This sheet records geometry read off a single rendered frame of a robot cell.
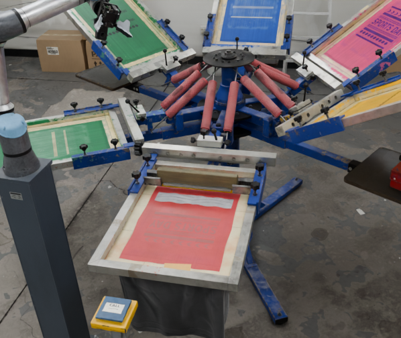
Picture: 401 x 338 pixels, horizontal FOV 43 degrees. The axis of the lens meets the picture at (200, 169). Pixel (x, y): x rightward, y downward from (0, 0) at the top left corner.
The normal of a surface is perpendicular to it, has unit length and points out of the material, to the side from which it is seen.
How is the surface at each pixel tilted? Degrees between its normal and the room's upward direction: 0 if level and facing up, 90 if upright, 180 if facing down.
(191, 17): 90
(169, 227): 0
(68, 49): 90
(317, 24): 90
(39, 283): 90
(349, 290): 0
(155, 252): 0
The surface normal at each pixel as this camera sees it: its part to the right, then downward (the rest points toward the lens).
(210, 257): -0.04, -0.85
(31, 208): -0.28, 0.52
